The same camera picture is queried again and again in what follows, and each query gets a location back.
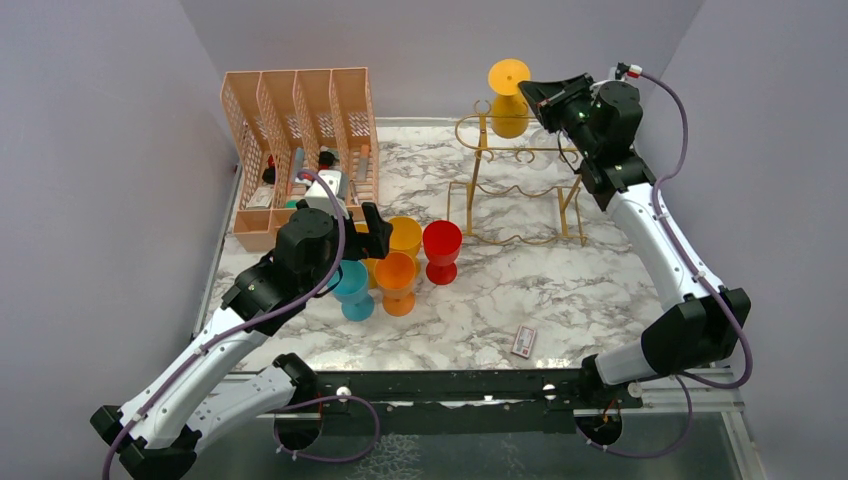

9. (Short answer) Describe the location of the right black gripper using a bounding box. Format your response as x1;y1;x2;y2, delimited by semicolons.
517;74;600;159

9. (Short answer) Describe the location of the yellow wine glass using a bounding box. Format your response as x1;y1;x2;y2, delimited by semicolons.
355;223;377;290
389;216;423;275
487;58;531;139

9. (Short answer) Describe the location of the orange wine glass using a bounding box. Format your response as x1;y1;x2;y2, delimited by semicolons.
374;251;417;317

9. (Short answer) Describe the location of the blue wine glass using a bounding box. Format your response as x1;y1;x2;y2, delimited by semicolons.
328;260;375;322

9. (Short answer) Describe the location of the red wine glass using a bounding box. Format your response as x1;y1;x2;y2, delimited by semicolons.
422;220;463;285

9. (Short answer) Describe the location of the clear wine glass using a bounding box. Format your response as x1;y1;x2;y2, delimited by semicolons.
527;128;562;171

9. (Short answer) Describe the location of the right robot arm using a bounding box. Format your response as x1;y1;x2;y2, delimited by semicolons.
518;74;751;407

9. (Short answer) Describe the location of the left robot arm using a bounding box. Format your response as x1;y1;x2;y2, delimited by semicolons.
90;200;393;479

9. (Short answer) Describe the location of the red black marker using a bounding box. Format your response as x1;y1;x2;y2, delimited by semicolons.
318;150;336;170

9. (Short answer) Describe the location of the peach plastic file organizer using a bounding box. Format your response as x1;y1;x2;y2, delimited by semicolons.
220;67;380;252

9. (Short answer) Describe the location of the small red white card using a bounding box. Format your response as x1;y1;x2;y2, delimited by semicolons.
510;325;536;359

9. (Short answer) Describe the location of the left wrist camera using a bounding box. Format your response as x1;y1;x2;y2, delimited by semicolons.
304;169;349;215

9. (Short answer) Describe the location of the gold wire glass rack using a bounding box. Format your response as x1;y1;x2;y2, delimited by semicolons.
448;102;589;247

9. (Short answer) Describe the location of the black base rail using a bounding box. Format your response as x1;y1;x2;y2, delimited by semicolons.
218;368;737;439

